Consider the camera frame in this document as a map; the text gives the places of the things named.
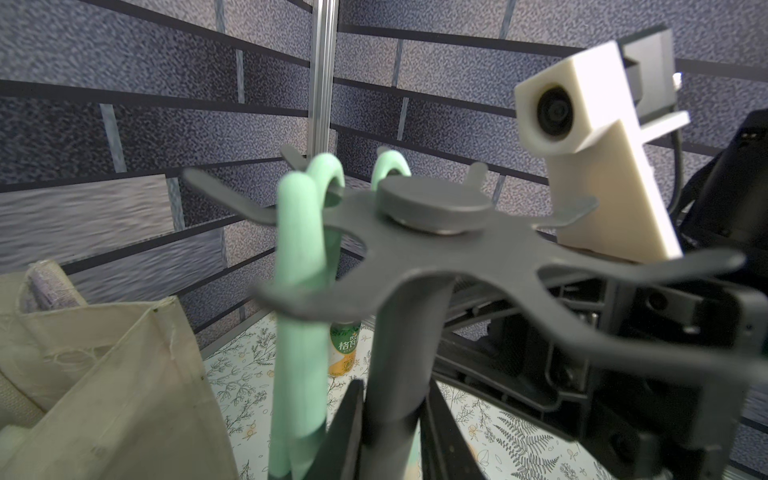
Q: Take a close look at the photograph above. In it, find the grey utensil rack stand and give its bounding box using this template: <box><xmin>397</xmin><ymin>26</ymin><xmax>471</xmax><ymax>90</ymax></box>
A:
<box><xmin>182</xmin><ymin>163</ymin><xmax>767</xmax><ymax>479</ymax></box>

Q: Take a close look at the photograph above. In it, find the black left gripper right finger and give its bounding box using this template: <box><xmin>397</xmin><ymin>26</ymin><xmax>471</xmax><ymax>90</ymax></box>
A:
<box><xmin>419</xmin><ymin>379</ymin><xmax>485</xmax><ymax>480</ymax></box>

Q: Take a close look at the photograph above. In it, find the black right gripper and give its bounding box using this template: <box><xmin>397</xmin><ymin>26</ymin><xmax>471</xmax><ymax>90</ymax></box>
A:
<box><xmin>433</xmin><ymin>268</ymin><xmax>767</xmax><ymax>479</ymax></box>

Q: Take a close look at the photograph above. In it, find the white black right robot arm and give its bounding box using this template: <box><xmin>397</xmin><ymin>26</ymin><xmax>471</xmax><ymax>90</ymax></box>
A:
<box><xmin>435</xmin><ymin>110</ymin><xmax>767</xmax><ymax>479</ymax></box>

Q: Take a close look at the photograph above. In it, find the beige canvas tote bag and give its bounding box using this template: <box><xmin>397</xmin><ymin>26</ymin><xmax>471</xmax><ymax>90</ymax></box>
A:
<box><xmin>1</xmin><ymin>260</ymin><xmax>238</xmax><ymax>479</ymax></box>

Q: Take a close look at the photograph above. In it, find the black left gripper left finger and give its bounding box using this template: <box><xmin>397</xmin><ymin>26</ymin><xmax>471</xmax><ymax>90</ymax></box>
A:
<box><xmin>305</xmin><ymin>379</ymin><xmax>364</xmax><ymax>480</ymax></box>

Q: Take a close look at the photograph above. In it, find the green beer can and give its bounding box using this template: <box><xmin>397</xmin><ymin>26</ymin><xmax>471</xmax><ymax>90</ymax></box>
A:
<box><xmin>328</xmin><ymin>322</ymin><xmax>361</xmax><ymax>377</ymax></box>

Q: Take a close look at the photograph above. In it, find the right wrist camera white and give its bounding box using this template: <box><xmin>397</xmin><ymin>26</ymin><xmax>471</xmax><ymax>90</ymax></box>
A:
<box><xmin>514</xmin><ymin>25</ymin><xmax>690</xmax><ymax>263</ymax></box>

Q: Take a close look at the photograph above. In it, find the mint handle cream slotted turner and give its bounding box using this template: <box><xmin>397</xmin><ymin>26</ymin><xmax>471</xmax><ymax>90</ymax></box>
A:
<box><xmin>268</xmin><ymin>153</ymin><xmax>345</xmax><ymax>479</ymax></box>

